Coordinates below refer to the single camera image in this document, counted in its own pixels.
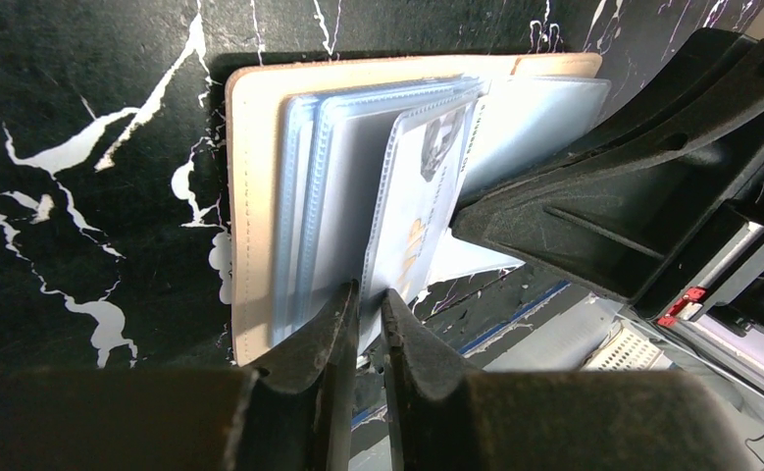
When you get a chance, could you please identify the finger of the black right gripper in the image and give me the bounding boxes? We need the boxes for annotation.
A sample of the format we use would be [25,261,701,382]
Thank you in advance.
[451,28,764,319]

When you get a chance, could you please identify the beige leather card holder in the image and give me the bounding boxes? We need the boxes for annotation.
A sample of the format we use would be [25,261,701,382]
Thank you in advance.
[225,52,602,366]

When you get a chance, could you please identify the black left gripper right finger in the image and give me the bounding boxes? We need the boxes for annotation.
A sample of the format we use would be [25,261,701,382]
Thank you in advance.
[381,289,752,470]

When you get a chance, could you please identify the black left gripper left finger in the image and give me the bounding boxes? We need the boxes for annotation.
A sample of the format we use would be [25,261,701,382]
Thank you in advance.
[0,282,360,470]

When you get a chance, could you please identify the white VIP diamond card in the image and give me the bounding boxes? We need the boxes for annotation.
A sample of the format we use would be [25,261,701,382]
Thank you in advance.
[358,94,478,352]

